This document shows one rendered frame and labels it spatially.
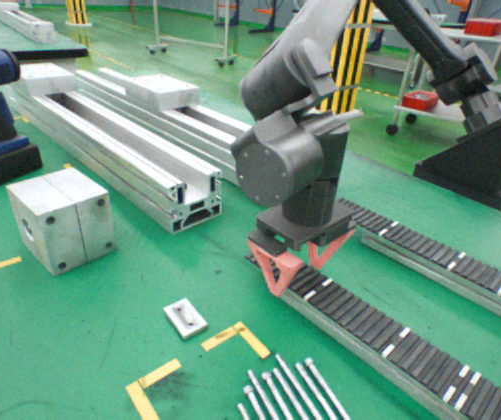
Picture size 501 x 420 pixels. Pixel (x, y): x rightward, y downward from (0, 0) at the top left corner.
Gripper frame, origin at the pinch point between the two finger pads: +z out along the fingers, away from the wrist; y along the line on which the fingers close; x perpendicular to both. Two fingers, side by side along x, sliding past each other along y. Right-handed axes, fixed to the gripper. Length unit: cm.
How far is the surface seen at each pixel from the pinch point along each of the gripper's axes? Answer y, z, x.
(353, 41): -298, 9, -186
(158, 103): -13, -7, -53
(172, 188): 4.2, -4.6, -21.2
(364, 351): 1.8, 2.0, 11.3
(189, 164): -2.2, -5.1, -26.0
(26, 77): 5, -9, -79
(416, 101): -297, 47, -114
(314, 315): 1.9, 2.0, 4.7
